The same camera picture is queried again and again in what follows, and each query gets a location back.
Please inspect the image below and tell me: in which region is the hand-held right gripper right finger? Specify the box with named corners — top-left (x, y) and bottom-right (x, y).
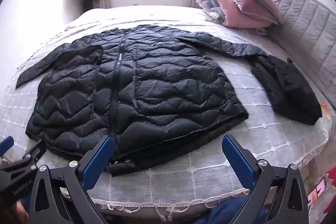
top-left (222, 134), bottom-right (308, 224)

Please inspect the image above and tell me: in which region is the red and pink bag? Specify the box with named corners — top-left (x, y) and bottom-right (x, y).
top-left (307, 171), bottom-right (336, 217)

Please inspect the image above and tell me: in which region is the black quilted down jacket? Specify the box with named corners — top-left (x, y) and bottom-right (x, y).
top-left (15, 24), bottom-right (269, 178)

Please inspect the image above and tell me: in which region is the person's left hand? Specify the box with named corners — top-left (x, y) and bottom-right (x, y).
top-left (0, 199), bottom-right (29, 224)

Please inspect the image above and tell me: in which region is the black folded garment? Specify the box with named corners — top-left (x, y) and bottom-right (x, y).
top-left (251, 54), bottom-right (323, 126)

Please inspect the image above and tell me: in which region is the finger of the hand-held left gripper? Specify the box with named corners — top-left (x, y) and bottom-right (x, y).
top-left (22, 139), bottom-right (47, 165)
top-left (0, 136), bottom-right (15, 156)

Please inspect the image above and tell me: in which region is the grey padded headboard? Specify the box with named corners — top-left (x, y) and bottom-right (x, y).
top-left (248, 0), bottom-right (336, 92)

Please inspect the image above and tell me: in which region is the pink folded quilt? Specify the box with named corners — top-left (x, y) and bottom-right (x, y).
top-left (195, 0), bottom-right (284, 29)

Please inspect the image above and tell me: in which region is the orange tag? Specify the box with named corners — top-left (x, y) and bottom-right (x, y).
top-left (320, 102), bottom-right (330, 118)

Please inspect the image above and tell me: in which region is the bed with grey bedspread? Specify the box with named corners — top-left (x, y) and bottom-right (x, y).
top-left (0, 5), bottom-right (336, 214)

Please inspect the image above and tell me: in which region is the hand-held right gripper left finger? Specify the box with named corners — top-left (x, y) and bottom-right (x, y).
top-left (28, 135), bottom-right (115, 224)

